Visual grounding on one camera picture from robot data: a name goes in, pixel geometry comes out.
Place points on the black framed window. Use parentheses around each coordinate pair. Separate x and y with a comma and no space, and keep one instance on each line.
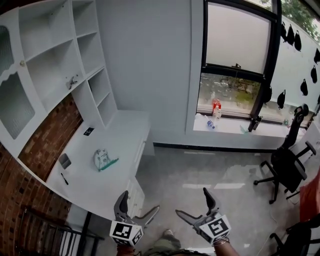
(271,62)

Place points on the black pen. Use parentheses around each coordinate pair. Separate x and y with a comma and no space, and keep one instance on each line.
(64,178)

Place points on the person's right forearm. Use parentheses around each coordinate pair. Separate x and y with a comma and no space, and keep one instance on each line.
(227,250)

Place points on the black metal rack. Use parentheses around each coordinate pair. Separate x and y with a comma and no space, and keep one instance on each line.
(50,232)

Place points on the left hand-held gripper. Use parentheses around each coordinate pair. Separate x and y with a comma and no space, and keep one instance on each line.
(122,231)

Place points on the black office chair with headrest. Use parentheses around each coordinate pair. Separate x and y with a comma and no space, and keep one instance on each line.
(287,165)

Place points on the white desk with shelf unit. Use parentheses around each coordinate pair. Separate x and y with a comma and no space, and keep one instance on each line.
(100,140)

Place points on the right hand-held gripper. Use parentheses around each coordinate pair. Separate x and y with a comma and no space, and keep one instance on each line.
(215,227)

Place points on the white cardboard box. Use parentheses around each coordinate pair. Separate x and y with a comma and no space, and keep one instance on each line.
(312,136)

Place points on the clear bag with green zip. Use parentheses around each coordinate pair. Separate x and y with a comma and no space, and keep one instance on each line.
(101,158)

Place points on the silver metal bracket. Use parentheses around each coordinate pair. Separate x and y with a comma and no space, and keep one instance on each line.
(71,82)

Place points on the red-capped plastic bottle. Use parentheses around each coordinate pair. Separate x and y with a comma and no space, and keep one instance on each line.
(217,110)

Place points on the person's left forearm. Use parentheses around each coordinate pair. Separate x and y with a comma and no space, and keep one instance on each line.
(125,251)

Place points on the black printed square card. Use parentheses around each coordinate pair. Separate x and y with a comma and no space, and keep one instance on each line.
(88,131)

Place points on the grey pen holder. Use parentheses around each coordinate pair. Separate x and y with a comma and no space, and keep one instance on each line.
(65,161)

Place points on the row of black hanging bags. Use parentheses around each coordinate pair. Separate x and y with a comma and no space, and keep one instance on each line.
(290,35)

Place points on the black mesh office chair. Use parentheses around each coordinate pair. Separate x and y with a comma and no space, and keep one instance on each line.
(300,240)

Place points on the thin wrist bangles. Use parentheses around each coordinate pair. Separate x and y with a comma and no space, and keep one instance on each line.
(221,242)

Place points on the clear blue-label plastic bottle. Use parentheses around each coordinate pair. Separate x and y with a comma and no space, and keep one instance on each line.
(210,123)

